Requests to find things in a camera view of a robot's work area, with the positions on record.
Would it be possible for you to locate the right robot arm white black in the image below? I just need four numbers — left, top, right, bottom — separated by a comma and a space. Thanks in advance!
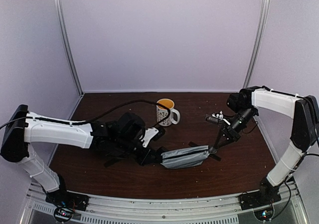
206, 86, 319, 205

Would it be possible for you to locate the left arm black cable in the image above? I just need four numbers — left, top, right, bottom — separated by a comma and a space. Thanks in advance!
0, 99, 172, 132

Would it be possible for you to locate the grey zipper pouch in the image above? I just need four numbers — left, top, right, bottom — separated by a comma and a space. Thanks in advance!
160, 145, 217, 169

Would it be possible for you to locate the right circuit board with leds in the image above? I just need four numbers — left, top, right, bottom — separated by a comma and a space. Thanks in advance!
254, 207, 274, 222

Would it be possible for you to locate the circuit board with leds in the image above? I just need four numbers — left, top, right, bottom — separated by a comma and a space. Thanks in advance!
53, 207, 74, 223
254, 207, 274, 222

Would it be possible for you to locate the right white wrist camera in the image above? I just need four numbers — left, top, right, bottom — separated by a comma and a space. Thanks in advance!
205, 111, 233, 125

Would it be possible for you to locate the front aluminium rail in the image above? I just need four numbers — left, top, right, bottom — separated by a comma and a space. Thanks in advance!
19, 181, 310, 224

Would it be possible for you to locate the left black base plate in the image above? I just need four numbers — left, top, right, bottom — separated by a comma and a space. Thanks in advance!
45, 189, 89, 211

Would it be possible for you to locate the left circuit board with leds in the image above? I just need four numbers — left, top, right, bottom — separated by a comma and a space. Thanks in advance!
53, 207, 74, 223

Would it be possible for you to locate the left aluminium frame post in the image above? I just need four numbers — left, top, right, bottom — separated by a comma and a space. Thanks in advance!
54, 0, 84, 96

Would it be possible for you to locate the floral ceramic mug yellow inside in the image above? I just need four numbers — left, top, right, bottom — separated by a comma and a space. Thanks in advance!
156, 98, 180, 127

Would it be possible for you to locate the aluminium frame post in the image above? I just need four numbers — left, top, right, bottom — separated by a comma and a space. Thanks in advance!
243, 0, 271, 88
54, 0, 84, 96

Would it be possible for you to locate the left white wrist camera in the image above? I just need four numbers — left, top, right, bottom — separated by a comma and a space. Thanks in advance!
141, 126, 165, 148

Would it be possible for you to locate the black comb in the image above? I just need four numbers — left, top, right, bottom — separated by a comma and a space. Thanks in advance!
188, 141, 221, 162
104, 155, 130, 168

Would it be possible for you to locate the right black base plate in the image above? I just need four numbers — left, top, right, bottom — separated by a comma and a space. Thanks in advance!
238, 190, 282, 211

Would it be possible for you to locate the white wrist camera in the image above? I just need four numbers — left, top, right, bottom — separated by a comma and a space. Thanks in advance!
205, 111, 233, 125
141, 126, 165, 148

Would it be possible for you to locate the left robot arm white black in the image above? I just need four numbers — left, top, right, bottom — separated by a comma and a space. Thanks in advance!
0, 105, 161, 206

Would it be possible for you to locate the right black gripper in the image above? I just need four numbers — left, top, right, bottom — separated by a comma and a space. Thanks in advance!
215, 107, 257, 149

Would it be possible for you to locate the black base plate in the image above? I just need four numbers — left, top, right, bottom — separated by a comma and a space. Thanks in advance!
238, 190, 282, 211
45, 189, 89, 211

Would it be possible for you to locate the right aluminium frame post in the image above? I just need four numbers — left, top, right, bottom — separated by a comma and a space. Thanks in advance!
243, 0, 271, 88

